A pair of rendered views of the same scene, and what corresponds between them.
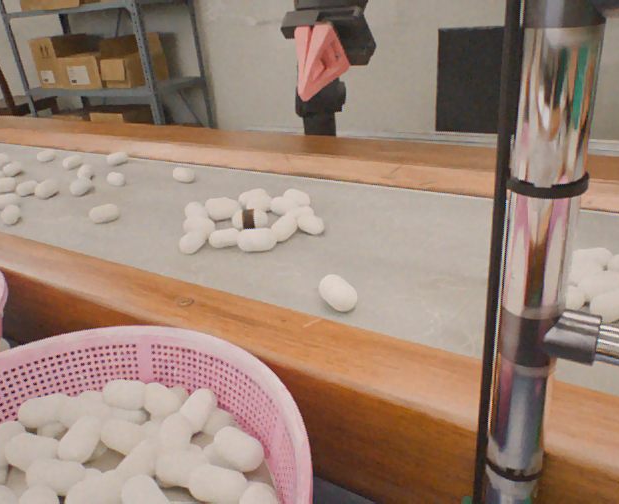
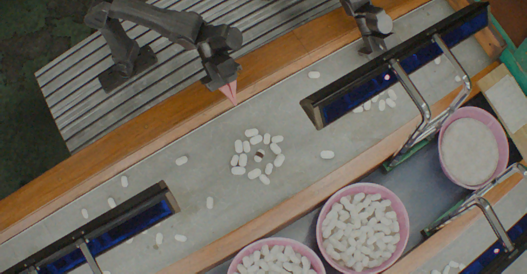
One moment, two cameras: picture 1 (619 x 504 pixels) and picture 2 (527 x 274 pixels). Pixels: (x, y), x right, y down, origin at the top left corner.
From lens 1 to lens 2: 1.45 m
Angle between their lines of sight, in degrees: 59
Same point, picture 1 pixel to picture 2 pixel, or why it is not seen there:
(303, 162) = (213, 110)
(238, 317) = (332, 182)
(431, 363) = (370, 154)
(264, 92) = not seen: outside the picture
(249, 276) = (296, 170)
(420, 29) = not seen: outside the picture
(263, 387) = (357, 186)
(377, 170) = (247, 92)
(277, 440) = (366, 189)
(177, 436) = (353, 206)
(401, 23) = not seen: outside the picture
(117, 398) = (334, 216)
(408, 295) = (333, 137)
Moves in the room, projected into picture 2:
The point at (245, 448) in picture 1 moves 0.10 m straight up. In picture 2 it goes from (363, 195) to (370, 186)
